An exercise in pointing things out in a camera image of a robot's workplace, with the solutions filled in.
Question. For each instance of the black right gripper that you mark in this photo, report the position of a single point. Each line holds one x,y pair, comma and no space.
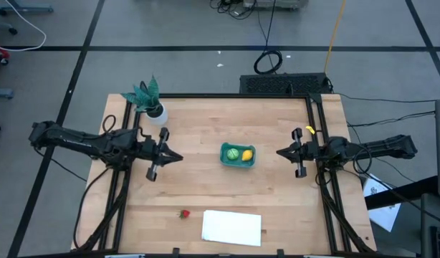
300,154

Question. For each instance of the green plant in white pot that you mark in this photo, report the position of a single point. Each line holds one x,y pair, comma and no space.
157,114

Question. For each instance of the grey chair leg with caster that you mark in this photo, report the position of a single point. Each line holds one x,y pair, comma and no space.
13,31

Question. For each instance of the red object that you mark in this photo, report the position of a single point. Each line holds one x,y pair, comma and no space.
3,53

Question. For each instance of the teal plastic tupperware container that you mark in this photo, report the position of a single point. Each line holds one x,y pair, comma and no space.
238,163

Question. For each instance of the red toy strawberry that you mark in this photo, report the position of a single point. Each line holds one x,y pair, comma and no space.
184,214

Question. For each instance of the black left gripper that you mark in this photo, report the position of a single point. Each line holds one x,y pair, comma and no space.
150,150

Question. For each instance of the black desk beam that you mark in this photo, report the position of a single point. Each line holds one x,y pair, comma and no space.
402,191

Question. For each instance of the green round toy produce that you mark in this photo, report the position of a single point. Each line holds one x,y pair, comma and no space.
232,154

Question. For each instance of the yellow toy lemon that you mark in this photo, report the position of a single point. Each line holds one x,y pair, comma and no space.
247,155

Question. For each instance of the grey furniture foot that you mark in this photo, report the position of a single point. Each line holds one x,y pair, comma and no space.
1,94

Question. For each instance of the grey equipment box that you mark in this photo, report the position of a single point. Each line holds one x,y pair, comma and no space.
277,3

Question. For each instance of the grey furniture base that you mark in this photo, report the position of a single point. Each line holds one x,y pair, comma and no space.
26,9

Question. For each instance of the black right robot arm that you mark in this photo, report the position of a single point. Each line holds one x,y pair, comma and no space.
385,148

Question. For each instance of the black aluminium table frame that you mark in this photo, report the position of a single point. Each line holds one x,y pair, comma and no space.
241,96

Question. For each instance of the white paper sheet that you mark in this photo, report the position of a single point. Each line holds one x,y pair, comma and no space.
385,215

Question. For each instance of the black perforated computer case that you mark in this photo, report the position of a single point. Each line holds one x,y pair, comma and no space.
284,84

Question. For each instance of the white folded cloth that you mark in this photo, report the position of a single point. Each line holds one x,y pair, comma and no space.
230,227

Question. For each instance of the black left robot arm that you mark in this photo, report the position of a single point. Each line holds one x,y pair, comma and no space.
80,143

